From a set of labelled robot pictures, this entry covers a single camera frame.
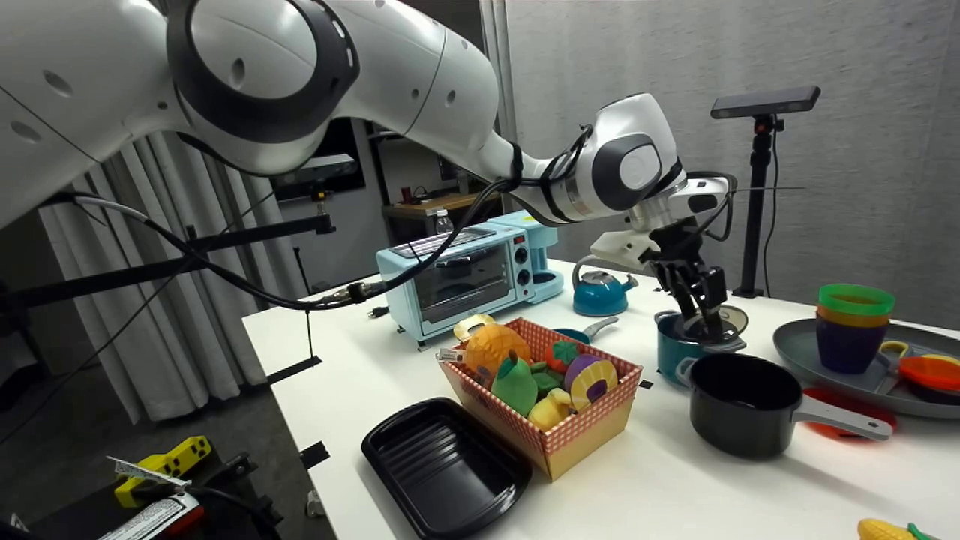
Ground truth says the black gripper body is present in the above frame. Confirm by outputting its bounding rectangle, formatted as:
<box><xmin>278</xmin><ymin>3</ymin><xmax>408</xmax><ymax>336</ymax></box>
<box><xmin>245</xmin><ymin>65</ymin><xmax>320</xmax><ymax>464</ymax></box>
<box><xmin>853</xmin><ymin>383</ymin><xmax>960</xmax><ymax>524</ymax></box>
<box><xmin>644</xmin><ymin>220</ymin><xmax>713</xmax><ymax>283</ymax></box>

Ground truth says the dark pot lid grey knob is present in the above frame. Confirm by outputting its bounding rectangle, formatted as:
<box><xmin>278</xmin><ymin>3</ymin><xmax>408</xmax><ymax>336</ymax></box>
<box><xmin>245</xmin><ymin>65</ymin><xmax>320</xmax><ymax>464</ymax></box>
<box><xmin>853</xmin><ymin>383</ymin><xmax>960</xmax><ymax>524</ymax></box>
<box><xmin>674</xmin><ymin>299</ymin><xmax>752</xmax><ymax>353</ymax></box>

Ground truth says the blue toy pot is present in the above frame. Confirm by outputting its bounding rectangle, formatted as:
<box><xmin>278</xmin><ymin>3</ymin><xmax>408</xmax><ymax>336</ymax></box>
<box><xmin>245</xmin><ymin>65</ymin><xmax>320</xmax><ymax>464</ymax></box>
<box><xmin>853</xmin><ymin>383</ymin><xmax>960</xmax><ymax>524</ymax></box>
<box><xmin>654</xmin><ymin>308</ymin><xmax>748</xmax><ymax>391</ymax></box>

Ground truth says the dark frying pan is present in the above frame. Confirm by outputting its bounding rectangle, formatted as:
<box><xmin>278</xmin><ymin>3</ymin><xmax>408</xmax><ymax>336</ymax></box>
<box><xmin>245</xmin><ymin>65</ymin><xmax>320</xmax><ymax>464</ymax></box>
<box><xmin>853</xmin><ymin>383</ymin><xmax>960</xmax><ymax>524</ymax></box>
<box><xmin>770</xmin><ymin>314</ymin><xmax>960</xmax><ymax>422</ymax></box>

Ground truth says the teal toy frying pan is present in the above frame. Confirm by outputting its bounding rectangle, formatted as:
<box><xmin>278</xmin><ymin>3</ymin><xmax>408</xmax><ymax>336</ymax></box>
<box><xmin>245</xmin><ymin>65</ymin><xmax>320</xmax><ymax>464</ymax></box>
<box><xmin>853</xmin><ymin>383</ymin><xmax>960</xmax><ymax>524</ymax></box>
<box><xmin>552</xmin><ymin>314</ymin><xmax>624</xmax><ymax>348</ymax></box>

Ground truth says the orange toy cup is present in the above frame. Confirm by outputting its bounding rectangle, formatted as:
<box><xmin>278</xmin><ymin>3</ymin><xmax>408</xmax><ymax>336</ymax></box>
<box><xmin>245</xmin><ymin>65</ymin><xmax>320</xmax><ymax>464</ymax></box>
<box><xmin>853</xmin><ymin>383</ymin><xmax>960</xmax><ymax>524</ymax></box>
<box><xmin>816</xmin><ymin>302</ymin><xmax>894</xmax><ymax>336</ymax></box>

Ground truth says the purple plush vegetable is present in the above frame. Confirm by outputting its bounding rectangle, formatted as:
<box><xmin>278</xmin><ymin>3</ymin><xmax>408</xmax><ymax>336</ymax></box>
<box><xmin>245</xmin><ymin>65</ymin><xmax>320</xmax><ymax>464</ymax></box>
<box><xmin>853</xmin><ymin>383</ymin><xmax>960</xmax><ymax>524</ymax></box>
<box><xmin>561</xmin><ymin>345</ymin><xmax>624</xmax><ymax>415</ymax></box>

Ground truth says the green toy cup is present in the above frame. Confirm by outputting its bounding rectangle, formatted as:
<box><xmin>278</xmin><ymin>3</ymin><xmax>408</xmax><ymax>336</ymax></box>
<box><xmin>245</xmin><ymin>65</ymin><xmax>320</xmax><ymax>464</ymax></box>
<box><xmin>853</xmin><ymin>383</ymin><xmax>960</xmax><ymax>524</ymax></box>
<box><xmin>816</xmin><ymin>283</ymin><xmax>899</xmax><ymax>324</ymax></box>

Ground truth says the red orange plush fruit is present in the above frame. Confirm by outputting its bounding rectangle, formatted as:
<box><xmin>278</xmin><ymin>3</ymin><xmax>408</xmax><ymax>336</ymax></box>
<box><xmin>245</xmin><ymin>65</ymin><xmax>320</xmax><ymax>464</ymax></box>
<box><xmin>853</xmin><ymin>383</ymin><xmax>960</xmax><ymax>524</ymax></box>
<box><xmin>542</xmin><ymin>336</ymin><xmax>586</xmax><ymax>374</ymax></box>

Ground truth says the purple toy cup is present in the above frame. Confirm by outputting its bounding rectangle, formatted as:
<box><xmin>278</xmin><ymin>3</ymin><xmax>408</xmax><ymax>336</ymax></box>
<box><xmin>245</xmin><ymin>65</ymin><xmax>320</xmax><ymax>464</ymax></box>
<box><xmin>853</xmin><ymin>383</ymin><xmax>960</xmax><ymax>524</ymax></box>
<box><xmin>814</xmin><ymin>319</ymin><xmax>887</xmax><ymax>377</ymax></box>

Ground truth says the grey curtain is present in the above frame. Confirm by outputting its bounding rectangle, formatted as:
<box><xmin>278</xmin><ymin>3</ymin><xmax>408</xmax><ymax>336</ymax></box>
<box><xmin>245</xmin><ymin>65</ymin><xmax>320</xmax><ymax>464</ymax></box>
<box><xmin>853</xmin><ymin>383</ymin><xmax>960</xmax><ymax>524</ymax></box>
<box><xmin>488</xmin><ymin>0</ymin><xmax>960</xmax><ymax>334</ymax></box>

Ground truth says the red toy plate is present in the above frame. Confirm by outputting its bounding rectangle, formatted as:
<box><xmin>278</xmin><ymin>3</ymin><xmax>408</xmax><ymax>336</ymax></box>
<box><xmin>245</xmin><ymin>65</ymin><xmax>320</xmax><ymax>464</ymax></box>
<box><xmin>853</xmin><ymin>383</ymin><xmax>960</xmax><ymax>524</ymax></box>
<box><xmin>797</xmin><ymin>383</ymin><xmax>899</xmax><ymax>444</ymax></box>

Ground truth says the red checkered cardboard basket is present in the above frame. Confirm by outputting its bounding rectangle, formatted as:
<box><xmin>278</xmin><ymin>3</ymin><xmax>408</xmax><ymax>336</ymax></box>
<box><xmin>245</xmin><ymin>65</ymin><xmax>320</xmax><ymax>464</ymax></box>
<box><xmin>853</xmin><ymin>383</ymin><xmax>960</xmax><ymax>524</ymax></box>
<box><xmin>437</xmin><ymin>311</ymin><xmax>644</xmax><ymax>483</ymax></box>

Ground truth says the yellow plush fruit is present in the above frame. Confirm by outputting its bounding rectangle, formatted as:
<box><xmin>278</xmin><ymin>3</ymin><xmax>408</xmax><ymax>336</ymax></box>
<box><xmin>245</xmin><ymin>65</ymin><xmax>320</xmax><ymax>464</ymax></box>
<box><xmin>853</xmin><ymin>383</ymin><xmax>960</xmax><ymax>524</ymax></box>
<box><xmin>525</xmin><ymin>383</ymin><xmax>576</xmax><ymax>434</ymax></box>

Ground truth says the orange plush fruit white tag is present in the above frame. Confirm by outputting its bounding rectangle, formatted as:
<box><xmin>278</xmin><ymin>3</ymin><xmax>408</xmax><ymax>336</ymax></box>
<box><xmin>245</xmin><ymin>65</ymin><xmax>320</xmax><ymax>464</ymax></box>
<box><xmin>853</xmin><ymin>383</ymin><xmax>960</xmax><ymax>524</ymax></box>
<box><xmin>460</xmin><ymin>322</ymin><xmax>537</xmax><ymax>391</ymax></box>

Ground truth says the light blue toaster oven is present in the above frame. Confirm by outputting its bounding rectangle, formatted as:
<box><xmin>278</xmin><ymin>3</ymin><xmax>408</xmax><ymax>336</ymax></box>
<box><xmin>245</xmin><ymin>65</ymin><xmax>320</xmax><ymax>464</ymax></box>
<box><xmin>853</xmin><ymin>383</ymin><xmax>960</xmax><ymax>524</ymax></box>
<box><xmin>375</xmin><ymin>211</ymin><xmax>567</xmax><ymax>352</ymax></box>

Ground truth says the orange red toy dish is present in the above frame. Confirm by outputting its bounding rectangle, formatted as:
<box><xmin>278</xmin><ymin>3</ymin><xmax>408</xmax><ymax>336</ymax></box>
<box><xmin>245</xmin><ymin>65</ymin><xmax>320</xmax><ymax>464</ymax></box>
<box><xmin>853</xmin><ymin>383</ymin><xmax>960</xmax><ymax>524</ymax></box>
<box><xmin>896</xmin><ymin>352</ymin><xmax>960</xmax><ymax>399</ymax></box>

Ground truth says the yellow toy lemon green leaf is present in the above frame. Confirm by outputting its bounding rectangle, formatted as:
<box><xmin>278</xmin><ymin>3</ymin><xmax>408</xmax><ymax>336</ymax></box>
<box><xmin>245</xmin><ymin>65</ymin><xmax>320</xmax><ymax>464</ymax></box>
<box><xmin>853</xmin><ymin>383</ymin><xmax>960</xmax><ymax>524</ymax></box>
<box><xmin>856</xmin><ymin>517</ymin><xmax>939</xmax><ymax>540</ymax></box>

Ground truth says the black plastic tray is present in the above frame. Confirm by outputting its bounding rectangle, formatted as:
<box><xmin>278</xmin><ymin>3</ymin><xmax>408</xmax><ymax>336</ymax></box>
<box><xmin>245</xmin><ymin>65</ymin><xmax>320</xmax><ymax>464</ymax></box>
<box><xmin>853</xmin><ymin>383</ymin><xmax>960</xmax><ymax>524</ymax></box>
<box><xmin>361</xmin><ymin>395</ymin><xmax>533</xmax><ymax>540</ymax></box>

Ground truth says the black tape strip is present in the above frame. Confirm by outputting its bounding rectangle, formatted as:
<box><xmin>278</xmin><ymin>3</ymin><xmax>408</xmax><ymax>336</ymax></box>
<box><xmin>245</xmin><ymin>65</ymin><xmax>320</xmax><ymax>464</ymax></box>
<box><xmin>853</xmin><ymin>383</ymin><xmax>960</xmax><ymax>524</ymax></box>
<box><xmin>260</xmin><ymin>352</ymin><xmax>325</xmax><ymax>391</ymax></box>
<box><xmin>296</xmin><ymin>438</ymin><xmax>334</xmax><ymax>472</ymax></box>

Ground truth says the white curtain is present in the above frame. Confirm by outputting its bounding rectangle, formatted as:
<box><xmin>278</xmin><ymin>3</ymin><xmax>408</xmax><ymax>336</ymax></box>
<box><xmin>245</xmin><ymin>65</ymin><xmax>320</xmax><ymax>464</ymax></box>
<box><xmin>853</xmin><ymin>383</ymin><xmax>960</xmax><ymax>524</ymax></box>
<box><xmin>37</xmin><ymin>130</ymin><xmax>343</xmax><ymax>428</ymax></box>

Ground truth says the yellow black power tool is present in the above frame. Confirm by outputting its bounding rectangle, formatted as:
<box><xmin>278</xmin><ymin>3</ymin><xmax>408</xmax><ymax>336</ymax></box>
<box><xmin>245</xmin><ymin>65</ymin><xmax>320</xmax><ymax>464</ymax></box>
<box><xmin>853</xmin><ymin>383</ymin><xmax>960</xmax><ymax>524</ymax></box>
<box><xmin>107</xmin><ymin>431</ymin><xmax>216</xmax><ymax>512</ymax></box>

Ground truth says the black metal boom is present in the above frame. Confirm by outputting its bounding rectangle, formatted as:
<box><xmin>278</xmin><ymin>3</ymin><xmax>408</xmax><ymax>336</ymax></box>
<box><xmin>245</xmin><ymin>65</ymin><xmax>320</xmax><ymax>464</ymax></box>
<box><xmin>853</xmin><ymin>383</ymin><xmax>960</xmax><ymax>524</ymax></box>
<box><xmin>0</xmin><ymin>213</ymin><xmax>340</xmax><ymax>314</ymax></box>

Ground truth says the white red device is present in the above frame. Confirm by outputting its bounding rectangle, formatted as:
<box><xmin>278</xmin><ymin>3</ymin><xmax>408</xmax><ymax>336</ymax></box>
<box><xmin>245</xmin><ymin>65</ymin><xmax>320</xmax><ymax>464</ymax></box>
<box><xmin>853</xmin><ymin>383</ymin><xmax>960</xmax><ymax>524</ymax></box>
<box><xmin>95</xmin><ymin>488</ymin><xmax>209</xmax><ymax>540</ymax></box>

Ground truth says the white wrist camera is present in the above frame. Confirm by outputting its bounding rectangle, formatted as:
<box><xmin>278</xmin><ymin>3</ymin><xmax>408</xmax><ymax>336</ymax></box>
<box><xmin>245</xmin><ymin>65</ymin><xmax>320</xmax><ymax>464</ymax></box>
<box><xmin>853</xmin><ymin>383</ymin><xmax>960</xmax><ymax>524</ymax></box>
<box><xmin>683</xmin><ymin>171</ymin><xmax>734</xmax><ymax>220</ymax></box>

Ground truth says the black camera tripod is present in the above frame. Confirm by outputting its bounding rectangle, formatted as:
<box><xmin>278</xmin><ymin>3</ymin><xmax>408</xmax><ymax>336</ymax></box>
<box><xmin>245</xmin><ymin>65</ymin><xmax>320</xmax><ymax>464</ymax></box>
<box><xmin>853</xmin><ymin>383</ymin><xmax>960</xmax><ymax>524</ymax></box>
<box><xmin>734</xmin><ymin>115</ymin><xmax>788</xmax><ymax>299</ymax></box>

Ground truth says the teal toy kettle grey handle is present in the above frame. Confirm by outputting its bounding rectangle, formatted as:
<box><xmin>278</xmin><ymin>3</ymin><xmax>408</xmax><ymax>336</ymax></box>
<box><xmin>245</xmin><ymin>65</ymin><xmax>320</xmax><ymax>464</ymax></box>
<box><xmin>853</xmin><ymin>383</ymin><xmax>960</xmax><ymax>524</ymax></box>
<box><xmin>569</xmin><ymin>231</ymin><xmax>659</xmax><ymax>322</ymax></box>

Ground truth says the black toy pot grey handle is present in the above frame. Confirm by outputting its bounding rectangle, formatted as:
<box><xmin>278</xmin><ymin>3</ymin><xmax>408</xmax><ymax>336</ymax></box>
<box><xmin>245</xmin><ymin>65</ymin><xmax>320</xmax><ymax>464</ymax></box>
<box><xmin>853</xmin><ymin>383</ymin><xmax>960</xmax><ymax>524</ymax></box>
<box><xmin>686</xmin><ymin>352</ymin><xmax>896</xmax><ymax>464</ymax></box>

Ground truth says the black bar camera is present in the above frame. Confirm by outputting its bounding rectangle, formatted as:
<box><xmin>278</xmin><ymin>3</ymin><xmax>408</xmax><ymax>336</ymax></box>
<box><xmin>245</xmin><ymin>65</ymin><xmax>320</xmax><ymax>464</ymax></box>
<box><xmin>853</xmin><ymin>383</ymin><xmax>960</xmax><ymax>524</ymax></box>
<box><xmin>708</xmin><ymin>84</ymin><xmax>824</xmax><ymax>123</ymax></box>

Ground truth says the black cable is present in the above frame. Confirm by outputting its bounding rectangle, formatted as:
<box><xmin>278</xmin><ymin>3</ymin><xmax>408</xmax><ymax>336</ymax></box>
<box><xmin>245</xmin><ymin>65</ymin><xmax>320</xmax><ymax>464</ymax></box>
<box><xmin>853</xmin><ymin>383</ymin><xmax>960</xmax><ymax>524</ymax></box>
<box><xmin>37</xmin><ymin>123</ymin><xmax>602</xmax><ymax>314</ymax></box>

